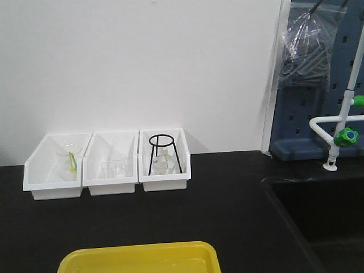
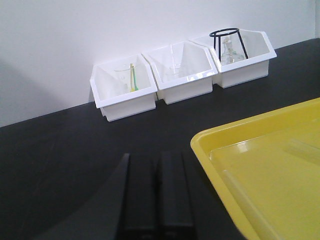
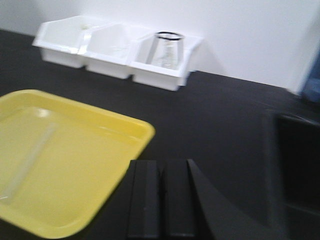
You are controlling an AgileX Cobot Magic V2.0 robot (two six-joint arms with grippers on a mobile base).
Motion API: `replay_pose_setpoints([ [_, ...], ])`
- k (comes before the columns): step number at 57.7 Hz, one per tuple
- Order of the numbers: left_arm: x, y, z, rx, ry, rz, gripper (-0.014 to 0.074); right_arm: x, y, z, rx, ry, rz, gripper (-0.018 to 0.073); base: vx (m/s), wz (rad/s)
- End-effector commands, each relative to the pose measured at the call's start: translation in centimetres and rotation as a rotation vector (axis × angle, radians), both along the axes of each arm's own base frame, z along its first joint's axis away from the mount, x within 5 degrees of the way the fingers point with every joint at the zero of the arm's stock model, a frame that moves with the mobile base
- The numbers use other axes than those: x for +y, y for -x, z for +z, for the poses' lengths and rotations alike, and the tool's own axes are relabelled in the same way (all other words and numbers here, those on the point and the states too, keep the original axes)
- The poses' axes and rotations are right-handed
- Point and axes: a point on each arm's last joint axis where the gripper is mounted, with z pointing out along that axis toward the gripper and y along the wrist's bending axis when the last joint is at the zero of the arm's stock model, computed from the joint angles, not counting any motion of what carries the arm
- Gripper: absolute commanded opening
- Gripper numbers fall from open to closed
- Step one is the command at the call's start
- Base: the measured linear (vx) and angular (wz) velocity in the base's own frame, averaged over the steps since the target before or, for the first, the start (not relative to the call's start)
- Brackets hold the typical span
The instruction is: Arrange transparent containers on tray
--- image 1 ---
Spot yellow plastic tray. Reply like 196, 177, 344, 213
57, 241, 221, 272

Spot white bin with tripod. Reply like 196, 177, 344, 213
138, 128, 192, 192

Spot clear glass flask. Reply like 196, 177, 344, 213
152, 147, 177, 175

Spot clear glass beakers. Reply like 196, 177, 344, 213
99, 151, 126, 179

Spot white middle storage bin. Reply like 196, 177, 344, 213
82, 130, 139, 196

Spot blue pegboard drying rack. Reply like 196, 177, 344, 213
269, 1, 363, 161

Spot glass beaker with green rod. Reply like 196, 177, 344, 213
56, 143, 82, 181

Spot white bin with beaker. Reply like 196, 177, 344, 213
23, 133, 93, 200

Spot plastic bag of pegs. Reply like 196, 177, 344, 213
278, 1, 348, 90

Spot black lab sink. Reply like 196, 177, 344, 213
261, 179, 363, 272

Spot green faucet valve knob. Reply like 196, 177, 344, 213
333, 127, 359, 147

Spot white lab faucet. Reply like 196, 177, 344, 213
309, 33, 363, 172

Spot black wire tripod stand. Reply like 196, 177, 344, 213
148, 134, 182, 175

